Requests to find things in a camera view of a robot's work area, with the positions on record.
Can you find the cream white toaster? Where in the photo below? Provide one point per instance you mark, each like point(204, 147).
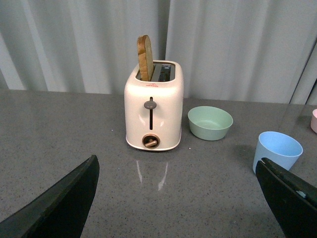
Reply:
point(153, 109)

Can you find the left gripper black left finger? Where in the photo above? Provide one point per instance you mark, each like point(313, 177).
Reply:
point(59, 212)

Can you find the green bowl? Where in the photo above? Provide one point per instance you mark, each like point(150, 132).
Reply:
point(209, 123)

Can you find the blue cup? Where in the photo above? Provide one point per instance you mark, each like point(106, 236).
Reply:
point(278, 147)

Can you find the slice of toast bread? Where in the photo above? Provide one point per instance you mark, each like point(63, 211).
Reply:
point(145, 58)

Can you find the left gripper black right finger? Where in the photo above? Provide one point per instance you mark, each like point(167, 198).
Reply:
point(292, 200)

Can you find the pink bowl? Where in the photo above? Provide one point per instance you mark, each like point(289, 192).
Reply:
point(314, 121)

